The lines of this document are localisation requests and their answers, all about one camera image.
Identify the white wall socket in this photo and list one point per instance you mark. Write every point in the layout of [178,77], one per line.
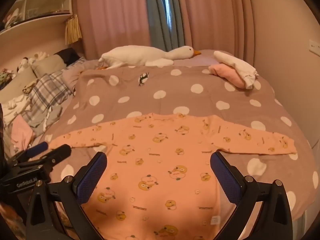
[314,46]

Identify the plaid grey cloth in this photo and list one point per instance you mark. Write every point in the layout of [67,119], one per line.
[47,87]

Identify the pink printed baby shirt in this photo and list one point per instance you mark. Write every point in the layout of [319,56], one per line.
[160,170]

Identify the folded pink garment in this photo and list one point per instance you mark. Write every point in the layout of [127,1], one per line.
[225,73]

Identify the white goose plush toy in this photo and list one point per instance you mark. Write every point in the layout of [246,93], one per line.
[135,55]

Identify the small white plush toy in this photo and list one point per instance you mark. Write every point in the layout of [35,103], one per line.
[40,55]

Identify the blue curtain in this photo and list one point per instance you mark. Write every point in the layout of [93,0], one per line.
[155,17]

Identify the white shelf cabinet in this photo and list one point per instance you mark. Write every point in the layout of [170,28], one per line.
[42,2]

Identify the grey pillow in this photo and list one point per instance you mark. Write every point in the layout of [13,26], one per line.
[50,63]

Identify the crumpled white cloth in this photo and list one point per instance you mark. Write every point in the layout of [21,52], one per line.
[18,106]

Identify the mauve white-spotted blanket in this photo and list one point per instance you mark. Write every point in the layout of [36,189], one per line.
[200,97]

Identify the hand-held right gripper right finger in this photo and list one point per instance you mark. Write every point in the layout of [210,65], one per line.
[226,180]

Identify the beige pillow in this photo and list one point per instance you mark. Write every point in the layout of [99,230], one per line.
[20,82]

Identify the folded white garment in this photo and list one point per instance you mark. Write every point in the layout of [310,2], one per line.
[237,65]

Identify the light pink cloth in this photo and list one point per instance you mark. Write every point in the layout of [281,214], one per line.
[22,131]

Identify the black cloth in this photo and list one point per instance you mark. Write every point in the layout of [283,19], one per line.
[70,55]

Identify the crumpled lavender cloth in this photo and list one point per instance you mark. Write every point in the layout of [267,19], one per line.
[75,73]

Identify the yellow straw tassel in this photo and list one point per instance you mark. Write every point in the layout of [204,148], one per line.
[73,30]

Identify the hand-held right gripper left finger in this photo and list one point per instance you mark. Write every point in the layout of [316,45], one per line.
[92,177]

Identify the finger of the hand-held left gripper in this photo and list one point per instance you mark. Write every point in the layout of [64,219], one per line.
[60,152]
[38,148]

